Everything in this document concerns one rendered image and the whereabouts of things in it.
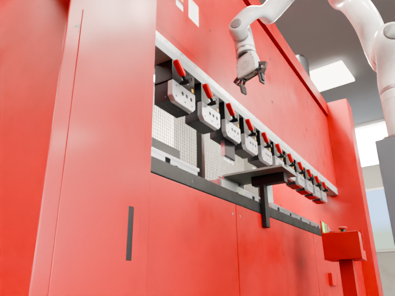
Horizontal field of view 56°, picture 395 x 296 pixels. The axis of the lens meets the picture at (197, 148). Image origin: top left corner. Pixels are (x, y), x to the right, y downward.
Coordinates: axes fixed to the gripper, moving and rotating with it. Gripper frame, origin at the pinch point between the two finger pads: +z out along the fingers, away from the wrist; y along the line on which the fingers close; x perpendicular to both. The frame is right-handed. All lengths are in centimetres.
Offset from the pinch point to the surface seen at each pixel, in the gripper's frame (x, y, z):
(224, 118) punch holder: 6.4, -21.4, 1.9
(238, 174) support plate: 9.6, -20.9, 28.7
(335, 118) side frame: 226, -50, -92
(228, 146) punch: 14.2, -27.3, 11.3
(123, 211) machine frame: -69, 9, 65
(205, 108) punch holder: -10.5, -17.3, 5.3
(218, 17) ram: 3, -13, -51
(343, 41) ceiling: 300, -36, -227
